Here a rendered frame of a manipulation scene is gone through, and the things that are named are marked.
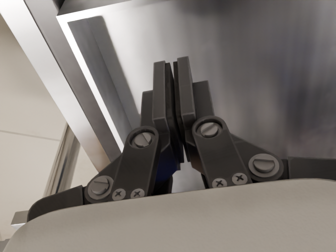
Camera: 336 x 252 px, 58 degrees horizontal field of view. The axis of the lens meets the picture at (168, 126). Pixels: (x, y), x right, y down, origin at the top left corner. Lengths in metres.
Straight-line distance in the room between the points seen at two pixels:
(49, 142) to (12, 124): 0.20
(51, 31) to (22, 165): 1.72
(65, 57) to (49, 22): 0.02
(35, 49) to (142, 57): 0.08
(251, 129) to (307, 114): 0.05
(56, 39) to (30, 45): 0.04
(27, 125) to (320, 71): 1.50
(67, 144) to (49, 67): 0.50
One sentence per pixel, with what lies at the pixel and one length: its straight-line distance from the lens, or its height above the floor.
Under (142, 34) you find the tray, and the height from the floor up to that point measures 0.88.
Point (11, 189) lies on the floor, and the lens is 2.15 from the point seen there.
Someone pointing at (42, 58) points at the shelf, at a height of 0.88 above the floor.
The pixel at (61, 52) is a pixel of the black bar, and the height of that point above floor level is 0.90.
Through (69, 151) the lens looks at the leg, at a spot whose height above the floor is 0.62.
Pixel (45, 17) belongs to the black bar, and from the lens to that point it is 0.20.
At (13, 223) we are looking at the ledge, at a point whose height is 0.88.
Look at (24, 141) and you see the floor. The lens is 1.74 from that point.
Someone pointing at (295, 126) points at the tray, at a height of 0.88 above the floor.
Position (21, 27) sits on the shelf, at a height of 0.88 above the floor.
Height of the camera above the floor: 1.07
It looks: 45 degrees down
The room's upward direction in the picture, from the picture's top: 179 degrees clockwise
